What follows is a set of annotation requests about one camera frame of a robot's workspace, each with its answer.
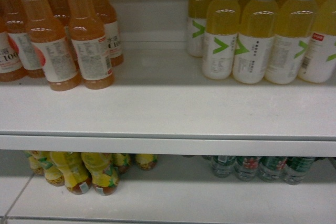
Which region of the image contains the white upper shelf board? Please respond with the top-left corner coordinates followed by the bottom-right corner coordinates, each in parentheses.
top-left (0, 2), bottom-right (336, 156)

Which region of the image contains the water bottle far left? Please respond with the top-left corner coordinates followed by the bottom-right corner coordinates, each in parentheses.
top-left (211, 155), bottom-right (236, 178)

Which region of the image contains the water bottle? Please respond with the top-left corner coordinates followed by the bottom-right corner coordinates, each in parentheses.
top-left (281, 157), bottom-right (315, 185)
top-left (211, 155), bottom-right (236, 178)

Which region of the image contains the water bottle barcode label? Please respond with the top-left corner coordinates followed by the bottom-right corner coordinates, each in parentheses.
top-left (234, 156), bottom-right (261, 182)

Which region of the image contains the water bottle players label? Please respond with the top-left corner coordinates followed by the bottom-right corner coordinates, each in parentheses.
top-left (258, 156), bottom-right (287, 182)

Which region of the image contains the water bottle right side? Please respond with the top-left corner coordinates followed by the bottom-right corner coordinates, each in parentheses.
top-left (281, 157), bottom-right (315, 185)

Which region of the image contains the yellow drink bottle front left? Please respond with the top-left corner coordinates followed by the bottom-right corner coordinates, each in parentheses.
top-left (202, 0), bottom-right (240, 80)

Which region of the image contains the yellow drink bottle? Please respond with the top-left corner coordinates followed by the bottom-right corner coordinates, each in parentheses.
top-left (265, 0), bottom-right (318, 84)
top-left (202, 0), bottom-right (240, 80)
top-left (233, 0), bottom-right (279, 84)
top-left (186, 0), bottom-right (212, 57)

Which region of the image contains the yellow drink bottle front middle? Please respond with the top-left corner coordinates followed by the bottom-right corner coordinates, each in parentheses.
top-left (233, 0), bottom-right (279, 84)

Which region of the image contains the lemon tea bottle lower front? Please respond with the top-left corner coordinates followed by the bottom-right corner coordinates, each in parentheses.
top-left (81, 152), bottom-right (120, 196)

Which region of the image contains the lemon tea bottle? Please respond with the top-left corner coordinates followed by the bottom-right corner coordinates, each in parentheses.
top-left (81, 152), bottom-right (120, 196)
top-left (50, 151), bottom-right (92, 195)
top-left (24, 151), bottom-right (65, 187)

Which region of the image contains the orange juice bottle front right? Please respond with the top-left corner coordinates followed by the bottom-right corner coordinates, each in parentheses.
top-left (68, 0), bottom-right (114, 90)

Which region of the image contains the orange juice bottle back right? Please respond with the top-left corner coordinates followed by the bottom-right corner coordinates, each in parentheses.
top-left (92, 0), bottom-right (124, 67)

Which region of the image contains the yellow drink bottle back left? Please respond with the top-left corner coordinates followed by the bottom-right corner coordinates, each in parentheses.
top-left (186, 0), bottom-right (212, 57)

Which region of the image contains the lemon tea bottle lower middle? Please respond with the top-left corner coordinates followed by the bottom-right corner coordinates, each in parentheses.
top-left (50, 151), bottom-right (92, 195)

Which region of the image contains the lemon tea bottle lower left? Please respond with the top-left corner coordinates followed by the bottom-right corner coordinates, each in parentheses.
top-left (24, 151), bottom-right (65, 187)

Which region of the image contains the orange juice bottle front left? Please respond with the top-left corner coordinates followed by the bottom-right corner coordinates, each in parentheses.
top-left (22, 0), bottom-right (81, 91)

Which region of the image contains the yellow drink bottle front right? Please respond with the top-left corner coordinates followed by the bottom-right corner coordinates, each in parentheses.
top-left (265, 0), bottom-right (318, 84)

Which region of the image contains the yellow drink bottle right edge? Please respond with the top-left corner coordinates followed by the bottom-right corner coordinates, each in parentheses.
top-left (298, 0), bottom-right (335, 83)

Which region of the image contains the orange juice bottle left edge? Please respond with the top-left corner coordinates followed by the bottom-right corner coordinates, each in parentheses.
top-left (1, 0), bottom-right (27, 82)

